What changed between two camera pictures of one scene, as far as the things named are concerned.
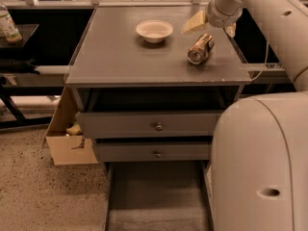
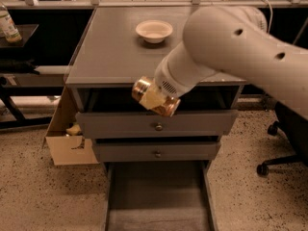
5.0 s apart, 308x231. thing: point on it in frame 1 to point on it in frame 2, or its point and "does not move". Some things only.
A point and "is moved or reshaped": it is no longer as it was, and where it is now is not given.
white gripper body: (218, 17) to (167, 77)
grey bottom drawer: (159, 195) does not move
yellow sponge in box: (74, 130) does not move
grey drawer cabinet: (146, 91) does not move
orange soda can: (200, 48) is moved or reshaped
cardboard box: (66, 143) does not move
